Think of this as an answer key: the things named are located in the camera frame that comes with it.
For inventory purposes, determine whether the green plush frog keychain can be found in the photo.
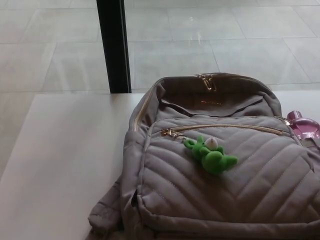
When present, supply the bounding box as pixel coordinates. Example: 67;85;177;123
183;135;239;176

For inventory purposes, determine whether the pink plastic water bottle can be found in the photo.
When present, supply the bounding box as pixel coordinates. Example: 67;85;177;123
286;110;320;141

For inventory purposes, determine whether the black window frame post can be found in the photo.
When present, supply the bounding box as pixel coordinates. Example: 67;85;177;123
96;0;133;95

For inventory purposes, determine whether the grey quilted backpack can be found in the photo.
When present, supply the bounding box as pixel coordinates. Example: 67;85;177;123
87;72;320;240

